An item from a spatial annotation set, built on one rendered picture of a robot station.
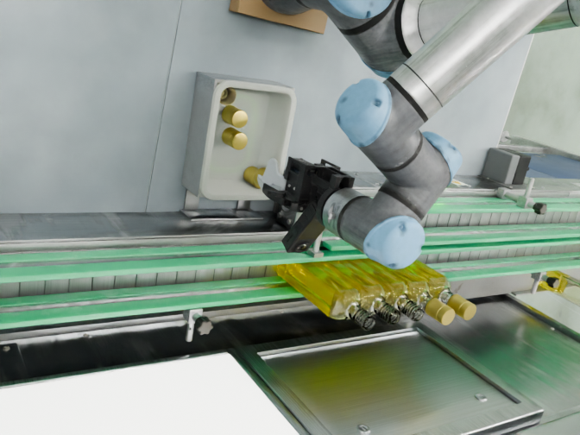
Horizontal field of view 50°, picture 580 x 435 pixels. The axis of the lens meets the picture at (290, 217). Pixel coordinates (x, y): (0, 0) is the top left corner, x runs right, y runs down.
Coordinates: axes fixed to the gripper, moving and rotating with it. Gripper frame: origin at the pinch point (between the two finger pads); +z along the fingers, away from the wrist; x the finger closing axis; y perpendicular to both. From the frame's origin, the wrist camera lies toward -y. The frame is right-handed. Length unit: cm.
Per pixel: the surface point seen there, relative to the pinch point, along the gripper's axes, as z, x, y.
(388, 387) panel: -24.6, -17.0, -30.0
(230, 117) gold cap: 11.3, 4.2, 8.9
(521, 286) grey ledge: 4, -93, -29
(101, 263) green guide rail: -1.6, 29.6, -14.0
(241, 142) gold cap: 10.7, 1.4, 4.4
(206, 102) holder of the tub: 11.3, 9.7, 11.2
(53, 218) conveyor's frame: 13.7, 33.5, -12.2
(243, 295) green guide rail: -3.1, 3.1, -20.9
